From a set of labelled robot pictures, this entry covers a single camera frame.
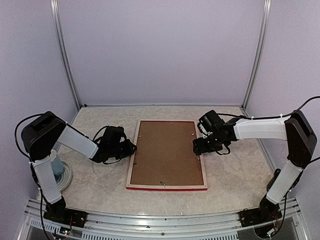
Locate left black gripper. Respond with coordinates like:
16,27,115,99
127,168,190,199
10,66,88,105
109,140,136,161

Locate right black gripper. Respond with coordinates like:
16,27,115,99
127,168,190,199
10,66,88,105
193,132,227,156

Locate brown backing board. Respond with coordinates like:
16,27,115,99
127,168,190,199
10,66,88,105
129,121,205,186

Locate wooden red photo frame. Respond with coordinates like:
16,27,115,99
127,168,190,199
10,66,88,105
125,119,209,192

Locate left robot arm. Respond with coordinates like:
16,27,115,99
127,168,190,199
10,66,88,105
20,111,138,224

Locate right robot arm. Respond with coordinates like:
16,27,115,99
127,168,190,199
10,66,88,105
193,109,317,227

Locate white round plate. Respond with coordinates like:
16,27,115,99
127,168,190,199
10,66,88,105
54,161,73,193

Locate light blue cup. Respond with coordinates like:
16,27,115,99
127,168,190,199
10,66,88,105
50,149,64,176

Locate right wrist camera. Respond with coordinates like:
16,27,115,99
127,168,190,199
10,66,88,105
197,121,208,138

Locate aluminium front rail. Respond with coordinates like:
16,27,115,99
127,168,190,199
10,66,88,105
18,198,309,240

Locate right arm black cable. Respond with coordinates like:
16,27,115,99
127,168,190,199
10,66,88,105
217,95,320,121

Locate right aluminium post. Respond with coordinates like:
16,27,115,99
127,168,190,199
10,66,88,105
241,0,272,111

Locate aluminium post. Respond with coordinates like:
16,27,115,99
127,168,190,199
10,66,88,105
50,0,82,111
241,0,272,111

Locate left aluminium post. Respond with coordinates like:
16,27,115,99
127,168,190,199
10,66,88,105
50,0,82,111

